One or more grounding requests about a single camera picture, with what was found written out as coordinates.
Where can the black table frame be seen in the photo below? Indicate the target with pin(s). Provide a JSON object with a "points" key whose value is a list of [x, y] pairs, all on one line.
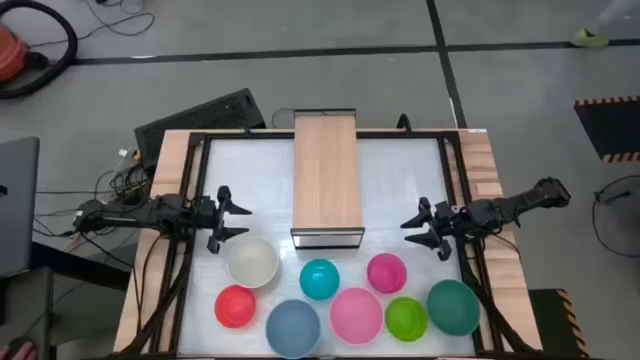
{"points": [[202, 165]]}

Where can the large white bowl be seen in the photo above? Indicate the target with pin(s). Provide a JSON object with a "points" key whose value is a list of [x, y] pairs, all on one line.
{"points": [[252, 261]]}

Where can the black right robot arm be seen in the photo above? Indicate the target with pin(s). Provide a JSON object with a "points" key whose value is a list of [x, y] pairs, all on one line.
{"points": [[515, 205]]}

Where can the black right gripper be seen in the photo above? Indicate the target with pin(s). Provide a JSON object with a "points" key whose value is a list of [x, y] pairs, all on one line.
{"points": [[447, 220]]}

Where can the small red-orange bowl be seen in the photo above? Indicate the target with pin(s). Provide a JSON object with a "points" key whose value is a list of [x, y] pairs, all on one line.
{"points": [[235, 306]]}

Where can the grey laptop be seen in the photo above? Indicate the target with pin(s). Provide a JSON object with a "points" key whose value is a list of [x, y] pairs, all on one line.
{"points": [[17, 205]]}

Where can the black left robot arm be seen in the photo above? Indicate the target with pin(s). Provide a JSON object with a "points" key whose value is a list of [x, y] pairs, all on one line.
{"points": [[125, 216]]}

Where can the small teal bowl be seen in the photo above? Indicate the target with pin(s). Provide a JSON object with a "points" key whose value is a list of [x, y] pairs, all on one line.
{"points": [[319, 279]]}

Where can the wooden shelf with black frame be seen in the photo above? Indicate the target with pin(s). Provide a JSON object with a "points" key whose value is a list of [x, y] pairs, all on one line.
{"points": [[327, 175]]}

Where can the small green floor object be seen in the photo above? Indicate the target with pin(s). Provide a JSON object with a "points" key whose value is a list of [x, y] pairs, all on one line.
{"points": [[590, 38]]}

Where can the large grey-blue bowl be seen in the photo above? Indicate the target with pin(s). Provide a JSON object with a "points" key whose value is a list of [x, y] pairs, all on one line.
{"points": [[293, 328]]}

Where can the orange vacuum cleaner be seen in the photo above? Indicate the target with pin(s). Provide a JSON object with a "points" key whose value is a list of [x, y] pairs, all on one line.
{"points": [[11, 52]]}

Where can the white power adapter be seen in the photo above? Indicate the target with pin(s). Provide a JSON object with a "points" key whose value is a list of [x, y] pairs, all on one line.
{"points": [[127, 153]]}

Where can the large dark green bowl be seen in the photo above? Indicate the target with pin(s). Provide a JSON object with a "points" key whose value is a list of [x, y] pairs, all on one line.
{"points": [[453, 307]]}

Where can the large light pink bowl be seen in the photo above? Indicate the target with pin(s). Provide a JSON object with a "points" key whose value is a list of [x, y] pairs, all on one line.
{"points": [[356, 316]]}

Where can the black computer case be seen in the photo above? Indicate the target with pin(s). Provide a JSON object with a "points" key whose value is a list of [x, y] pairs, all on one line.
{"points": [[200, 122]]}

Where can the black mat with hazard stripes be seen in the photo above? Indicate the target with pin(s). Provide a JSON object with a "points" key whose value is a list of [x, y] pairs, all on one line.
{"points": [[612, 127], [552, 320]]}

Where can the small lime green bowl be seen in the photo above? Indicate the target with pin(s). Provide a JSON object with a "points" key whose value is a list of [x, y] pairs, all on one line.
{"points": [[406, 319]]}

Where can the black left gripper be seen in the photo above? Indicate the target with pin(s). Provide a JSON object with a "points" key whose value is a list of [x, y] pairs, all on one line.
{"points": [[212, 220]]}

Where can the small magenta bowl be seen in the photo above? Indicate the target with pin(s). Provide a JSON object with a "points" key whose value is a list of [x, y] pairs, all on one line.
{"points": [[386, 273]]}

